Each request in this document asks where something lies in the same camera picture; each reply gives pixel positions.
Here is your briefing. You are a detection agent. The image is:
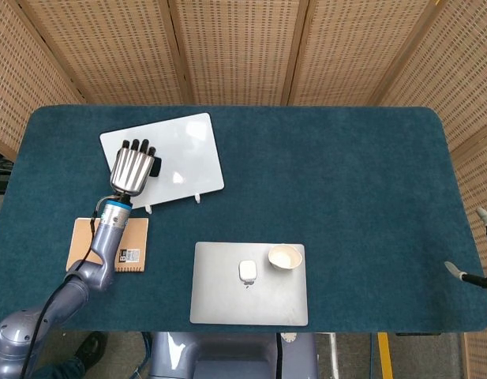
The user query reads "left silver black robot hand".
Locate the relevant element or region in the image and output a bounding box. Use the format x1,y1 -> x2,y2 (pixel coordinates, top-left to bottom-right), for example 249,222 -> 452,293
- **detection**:
109,138 -> 163,197

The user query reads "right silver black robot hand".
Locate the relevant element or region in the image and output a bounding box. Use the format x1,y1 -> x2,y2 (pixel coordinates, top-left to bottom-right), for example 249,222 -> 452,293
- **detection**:
444,203 -> 487,298

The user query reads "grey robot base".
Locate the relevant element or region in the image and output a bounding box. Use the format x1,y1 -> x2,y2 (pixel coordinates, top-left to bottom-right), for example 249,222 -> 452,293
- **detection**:
147,331 -> 320,379

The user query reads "white board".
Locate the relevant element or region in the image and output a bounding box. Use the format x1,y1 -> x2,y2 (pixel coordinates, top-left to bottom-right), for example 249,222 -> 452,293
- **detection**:
99,112 -> 226,216

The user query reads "brown spiral notebook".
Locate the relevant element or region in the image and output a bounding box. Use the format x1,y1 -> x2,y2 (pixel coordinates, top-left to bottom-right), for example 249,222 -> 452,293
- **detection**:
66,217 -> 150,273

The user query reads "yellow floor tape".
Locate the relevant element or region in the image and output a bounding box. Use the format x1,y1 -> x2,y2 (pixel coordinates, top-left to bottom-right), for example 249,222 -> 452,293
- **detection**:
376,332 -> 395,379

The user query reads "white earbuds case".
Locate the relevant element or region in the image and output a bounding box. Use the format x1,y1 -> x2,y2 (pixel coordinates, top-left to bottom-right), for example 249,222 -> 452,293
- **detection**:
238,259 -> 258,283

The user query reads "woven bamboo folding screen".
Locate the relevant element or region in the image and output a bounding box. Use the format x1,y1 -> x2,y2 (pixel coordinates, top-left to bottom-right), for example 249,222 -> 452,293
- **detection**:
0,0 -> 487,379

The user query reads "silver laptop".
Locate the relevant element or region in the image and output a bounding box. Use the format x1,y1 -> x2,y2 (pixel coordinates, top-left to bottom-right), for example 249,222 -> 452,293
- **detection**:
189,241 -> 309,328

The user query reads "blue felt table mat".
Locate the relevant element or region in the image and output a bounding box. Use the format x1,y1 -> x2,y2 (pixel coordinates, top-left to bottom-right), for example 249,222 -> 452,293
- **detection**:
0,103 -> 487,333

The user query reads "small white bowl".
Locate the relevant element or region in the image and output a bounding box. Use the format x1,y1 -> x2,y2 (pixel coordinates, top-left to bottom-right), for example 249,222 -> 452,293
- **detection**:
267,244 -> 304,271

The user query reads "black shoe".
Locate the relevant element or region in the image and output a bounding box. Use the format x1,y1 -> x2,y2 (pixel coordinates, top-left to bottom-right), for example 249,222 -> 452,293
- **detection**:
74,331 -> 109,371

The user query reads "blue jeans leg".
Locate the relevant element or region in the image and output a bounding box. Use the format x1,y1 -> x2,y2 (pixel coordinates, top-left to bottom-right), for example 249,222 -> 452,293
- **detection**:
29,358 -> 88,379

